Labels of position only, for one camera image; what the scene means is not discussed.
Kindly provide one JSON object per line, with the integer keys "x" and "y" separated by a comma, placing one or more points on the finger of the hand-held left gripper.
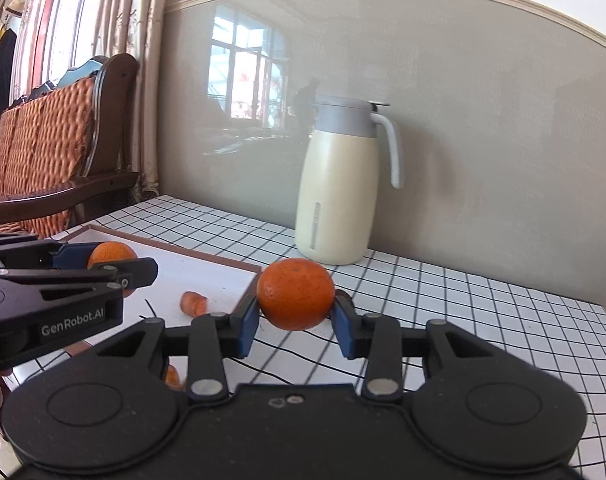
{"x": 70, "y": 256}
{"x": 140, "y": 272}

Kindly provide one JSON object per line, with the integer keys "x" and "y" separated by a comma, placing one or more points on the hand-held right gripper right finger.
{"x": 344, "y": 332}

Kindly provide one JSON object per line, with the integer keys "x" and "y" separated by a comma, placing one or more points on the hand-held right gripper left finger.
{"x": 248, "y": 324}

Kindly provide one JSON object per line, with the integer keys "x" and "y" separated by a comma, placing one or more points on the orange mandarin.
{"x": 173, "y": 377}
{"x": 110, "y": 252}
{"x": 295, "y": 292}

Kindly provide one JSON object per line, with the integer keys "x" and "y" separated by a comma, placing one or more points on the dark avocado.
{"x": 344, "y": 296}

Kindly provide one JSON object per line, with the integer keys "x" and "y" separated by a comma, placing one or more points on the carrot piece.
{"x": 193, "y": 304}

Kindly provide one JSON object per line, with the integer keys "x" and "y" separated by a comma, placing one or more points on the brown cardboard box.
{"x": 203, "y": 270}

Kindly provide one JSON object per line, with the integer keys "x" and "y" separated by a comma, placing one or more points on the orange woven back cushion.
{"x": 43, "y": 135}

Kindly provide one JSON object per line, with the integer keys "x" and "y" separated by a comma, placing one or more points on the cream thermos jug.
{"x": 333, "y": 200}

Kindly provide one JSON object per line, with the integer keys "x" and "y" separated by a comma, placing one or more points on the black checked white tablecloth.
{"x": 483, "y": 320}

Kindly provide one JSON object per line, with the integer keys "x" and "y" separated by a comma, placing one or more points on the wooden chair orange cushion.
{"x": 118, "y": 110}

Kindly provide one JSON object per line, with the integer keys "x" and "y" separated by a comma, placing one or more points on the beige patterned curtain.
{"x": 148, "y": 60}

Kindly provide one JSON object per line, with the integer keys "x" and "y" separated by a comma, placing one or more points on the window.
{"x": 68, "y": 20}

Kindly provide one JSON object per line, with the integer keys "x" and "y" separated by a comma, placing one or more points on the straw hat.
{"x": 16, "y": 6}

